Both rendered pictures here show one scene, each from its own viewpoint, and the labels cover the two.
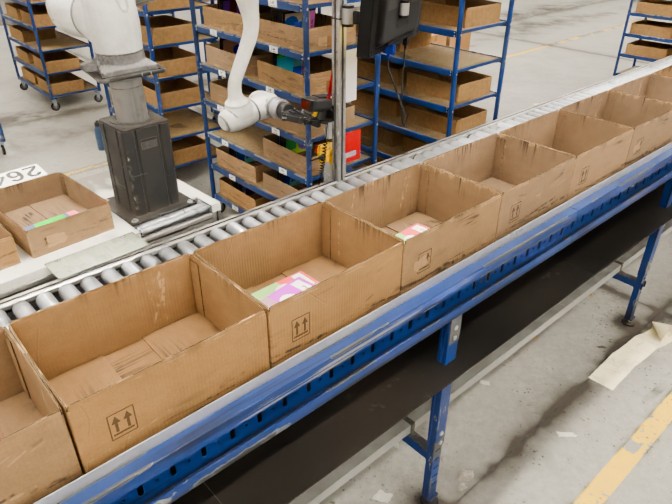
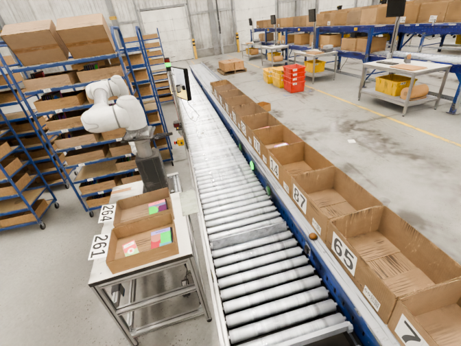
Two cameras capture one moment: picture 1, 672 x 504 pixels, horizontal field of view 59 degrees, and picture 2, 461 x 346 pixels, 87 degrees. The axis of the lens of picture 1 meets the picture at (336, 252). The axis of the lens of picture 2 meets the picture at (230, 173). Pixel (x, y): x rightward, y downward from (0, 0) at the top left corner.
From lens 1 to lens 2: 190 cm
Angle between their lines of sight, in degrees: 48
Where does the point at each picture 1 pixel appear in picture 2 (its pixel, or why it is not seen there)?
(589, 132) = (234, 101)
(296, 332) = not seen: hidden behind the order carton
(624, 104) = (224, 94)
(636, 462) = not seen: hidden behind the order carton
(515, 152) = (238, 109)
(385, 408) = not seen: hidden behind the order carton
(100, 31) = (139, 118)
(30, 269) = (183, 220)
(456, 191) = (254, 119)
